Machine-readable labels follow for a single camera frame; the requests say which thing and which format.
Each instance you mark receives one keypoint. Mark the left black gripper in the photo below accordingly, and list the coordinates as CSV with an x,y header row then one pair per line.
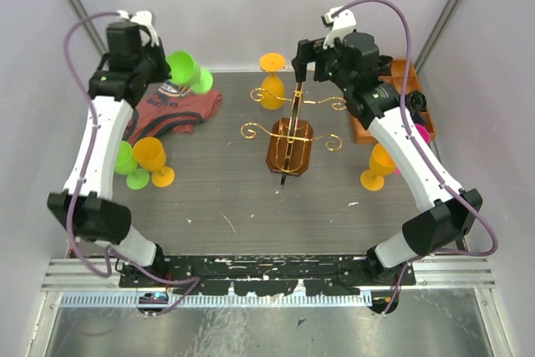
x,y
165,74

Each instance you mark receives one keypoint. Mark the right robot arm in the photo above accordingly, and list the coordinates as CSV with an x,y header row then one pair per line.
x,y
447,211

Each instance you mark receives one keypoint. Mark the red folded t-shirt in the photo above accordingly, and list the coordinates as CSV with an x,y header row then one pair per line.
x,y
171,109

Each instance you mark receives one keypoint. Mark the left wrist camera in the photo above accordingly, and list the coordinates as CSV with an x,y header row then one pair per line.
x,y
144,19

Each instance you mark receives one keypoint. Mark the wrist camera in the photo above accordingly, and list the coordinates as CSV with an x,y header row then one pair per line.
x,y
144,19
339,23

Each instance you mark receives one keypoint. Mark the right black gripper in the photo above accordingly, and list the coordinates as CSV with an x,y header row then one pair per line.
x,y
312,51

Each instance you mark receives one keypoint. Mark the slotted cable duct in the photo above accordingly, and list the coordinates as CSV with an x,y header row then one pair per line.
x,y
160,300

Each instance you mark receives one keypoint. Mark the orange wine glass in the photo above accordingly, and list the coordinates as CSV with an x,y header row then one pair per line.
x,y
273,90
149,152
380,166

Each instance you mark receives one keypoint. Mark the wooden compartment tray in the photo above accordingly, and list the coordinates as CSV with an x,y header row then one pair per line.
x,y
394,75

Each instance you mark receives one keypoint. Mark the aluminium rail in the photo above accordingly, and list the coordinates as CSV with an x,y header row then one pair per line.
x,y
439,271

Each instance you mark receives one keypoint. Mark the rolled dark tie right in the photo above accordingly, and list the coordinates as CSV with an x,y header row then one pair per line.
x,y
416,102

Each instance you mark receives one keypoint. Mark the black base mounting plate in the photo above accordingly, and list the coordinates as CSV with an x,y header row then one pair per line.
x,y
269,275

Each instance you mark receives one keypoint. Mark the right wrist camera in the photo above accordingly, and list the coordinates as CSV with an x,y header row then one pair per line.
x,y
339,23

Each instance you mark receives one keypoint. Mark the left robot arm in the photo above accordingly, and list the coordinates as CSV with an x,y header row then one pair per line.
x,y
135,59

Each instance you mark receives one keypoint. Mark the gold wire wine glass rack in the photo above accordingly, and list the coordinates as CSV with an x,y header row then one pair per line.
x,y
291,139

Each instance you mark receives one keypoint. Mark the pink wine glass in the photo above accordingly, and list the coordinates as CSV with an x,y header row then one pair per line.
x,y
424,133

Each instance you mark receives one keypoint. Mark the green wine glass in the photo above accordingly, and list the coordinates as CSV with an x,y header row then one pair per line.
x,y
126,165
185,71

